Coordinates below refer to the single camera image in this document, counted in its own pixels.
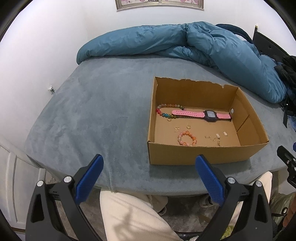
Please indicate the black headboard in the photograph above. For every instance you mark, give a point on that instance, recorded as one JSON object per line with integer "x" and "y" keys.
{"x": 267, "y": 46}

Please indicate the brown cardboard box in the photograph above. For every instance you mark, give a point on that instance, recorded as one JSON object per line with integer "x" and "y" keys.
{"x": 246, "y": 134}

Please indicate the person's cream trouser leg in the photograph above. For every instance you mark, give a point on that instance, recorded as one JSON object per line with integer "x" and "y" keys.
{"x": 134, "y": 216}

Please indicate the pink digital wristwatch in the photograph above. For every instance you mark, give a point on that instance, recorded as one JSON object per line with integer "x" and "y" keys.
{"x": 207, "y": 115}

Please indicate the black jacket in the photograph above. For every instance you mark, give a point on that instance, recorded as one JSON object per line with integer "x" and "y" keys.
{"x": 286, "y": 72}

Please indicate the window with floral film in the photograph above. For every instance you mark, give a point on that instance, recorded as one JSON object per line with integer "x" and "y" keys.
{"x": 129, "y": 4}

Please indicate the white cabinet door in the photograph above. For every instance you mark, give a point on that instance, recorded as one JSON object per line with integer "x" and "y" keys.
{"x": 19, "y": 176}

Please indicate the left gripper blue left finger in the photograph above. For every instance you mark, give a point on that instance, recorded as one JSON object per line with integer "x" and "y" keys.
{"x": 86, "y": 177}

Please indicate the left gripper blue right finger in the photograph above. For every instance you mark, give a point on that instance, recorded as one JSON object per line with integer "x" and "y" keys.
{"x": 213, "y": 184}

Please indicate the blue quilt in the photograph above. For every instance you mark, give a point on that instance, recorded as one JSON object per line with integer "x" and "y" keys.
{"x": 200, "y": 42}

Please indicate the gold clover earring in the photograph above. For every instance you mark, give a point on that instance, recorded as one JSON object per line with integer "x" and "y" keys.
{"x": 176, "y": 129}

